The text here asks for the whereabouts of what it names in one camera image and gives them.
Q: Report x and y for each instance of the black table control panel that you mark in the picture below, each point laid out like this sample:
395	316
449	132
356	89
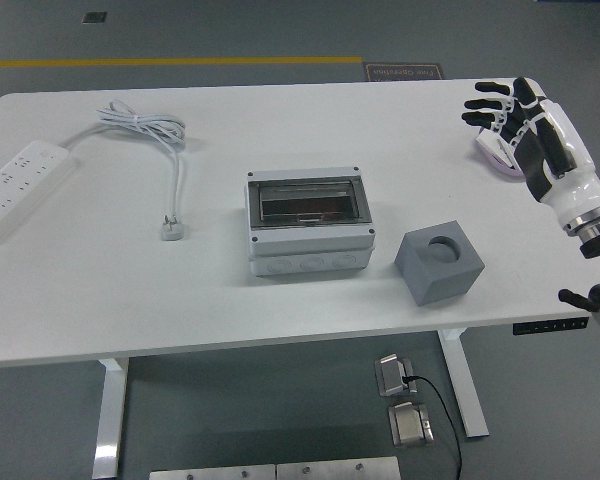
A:
550	326

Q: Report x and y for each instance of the white table leg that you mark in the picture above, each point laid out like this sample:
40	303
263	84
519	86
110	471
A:
110	410
462	385

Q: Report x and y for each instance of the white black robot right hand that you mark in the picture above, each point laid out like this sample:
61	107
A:
575	185

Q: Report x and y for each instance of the white power strip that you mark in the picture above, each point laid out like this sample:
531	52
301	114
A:
15	185

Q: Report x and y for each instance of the metal base plate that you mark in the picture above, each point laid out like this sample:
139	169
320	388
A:
210	472

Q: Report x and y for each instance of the grey block with round hole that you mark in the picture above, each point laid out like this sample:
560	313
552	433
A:
445	285

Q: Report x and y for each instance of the purple tray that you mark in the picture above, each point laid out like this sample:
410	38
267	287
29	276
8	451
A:
502	169

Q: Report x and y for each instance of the transparent hinged box lid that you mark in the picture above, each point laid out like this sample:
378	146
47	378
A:
305	192

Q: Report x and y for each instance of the grey plastic junction box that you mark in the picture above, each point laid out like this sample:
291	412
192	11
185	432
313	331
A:
310	250

